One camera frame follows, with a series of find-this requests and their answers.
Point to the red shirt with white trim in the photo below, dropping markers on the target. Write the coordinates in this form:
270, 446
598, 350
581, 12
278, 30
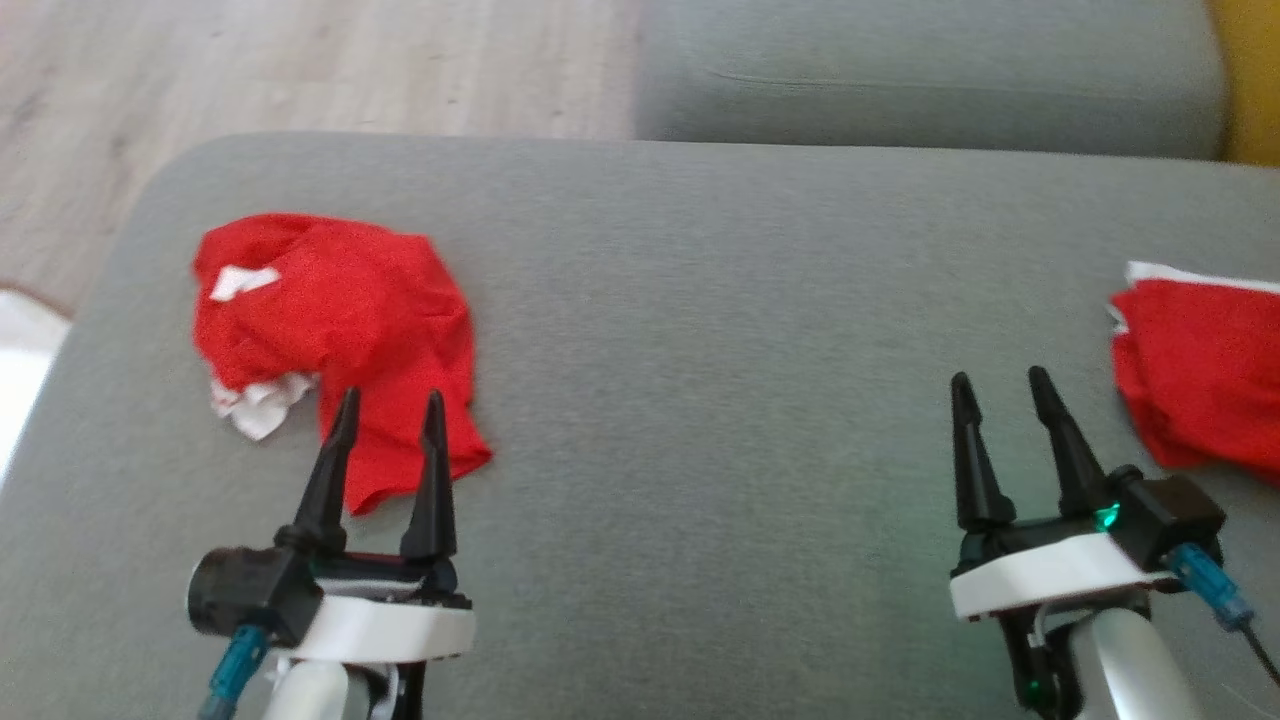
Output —
350, 310

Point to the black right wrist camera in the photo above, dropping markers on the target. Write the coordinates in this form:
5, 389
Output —
1170, 515

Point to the white laundry basket, brown rim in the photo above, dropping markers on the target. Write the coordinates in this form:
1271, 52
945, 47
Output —
20, 370

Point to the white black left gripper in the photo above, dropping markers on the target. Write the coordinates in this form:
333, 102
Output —
390, 630

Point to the grey fabric sofa back cushion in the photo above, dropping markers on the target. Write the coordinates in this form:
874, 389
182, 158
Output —
920, 70

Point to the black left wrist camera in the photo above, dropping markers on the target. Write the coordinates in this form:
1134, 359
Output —
250, 595

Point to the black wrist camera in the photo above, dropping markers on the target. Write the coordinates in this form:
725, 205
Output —
1170, 515
250, 595

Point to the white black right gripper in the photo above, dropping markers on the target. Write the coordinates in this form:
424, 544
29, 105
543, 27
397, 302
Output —
1050, 575

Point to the yellow furniture piece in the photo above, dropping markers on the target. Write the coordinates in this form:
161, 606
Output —
1250, 70

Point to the grey fabric sofa seat cushion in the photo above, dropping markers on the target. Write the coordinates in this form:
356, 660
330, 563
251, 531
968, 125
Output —
700, 350

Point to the red shorts with white stripe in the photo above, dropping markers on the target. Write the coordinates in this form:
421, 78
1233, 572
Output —
1210, 370

